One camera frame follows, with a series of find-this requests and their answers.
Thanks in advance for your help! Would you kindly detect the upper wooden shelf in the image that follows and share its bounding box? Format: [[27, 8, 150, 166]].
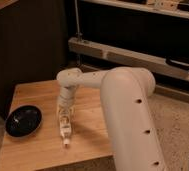
[[83, 0, 189, 19]]

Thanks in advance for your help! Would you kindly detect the black ceramic bowl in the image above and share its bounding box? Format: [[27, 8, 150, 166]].
[[5, 105, 42, 137]]

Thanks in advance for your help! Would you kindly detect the metal pole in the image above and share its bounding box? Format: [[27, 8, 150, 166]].
[[74, 0, 82, 41]]

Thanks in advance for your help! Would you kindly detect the clear gripper finger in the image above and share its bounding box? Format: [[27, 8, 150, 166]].
[[56, 106, 63, 120], [69, 107, 75, 118]]

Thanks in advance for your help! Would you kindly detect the wooden shelf beam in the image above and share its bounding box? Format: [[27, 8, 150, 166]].
[[68, 37, 189, 81]]

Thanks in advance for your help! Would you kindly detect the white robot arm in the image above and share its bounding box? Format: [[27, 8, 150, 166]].
[[57, 67, 167, 171]]

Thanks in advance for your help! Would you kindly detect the black flat device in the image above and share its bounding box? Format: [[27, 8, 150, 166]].
[[165, 58, 189, 70]]

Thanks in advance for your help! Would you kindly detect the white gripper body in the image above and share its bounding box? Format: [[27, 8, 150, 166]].
[[58, 86, 77, 108]]

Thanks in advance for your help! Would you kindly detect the wooden table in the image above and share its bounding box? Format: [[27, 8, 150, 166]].
[[0, 81, 111, 171]]

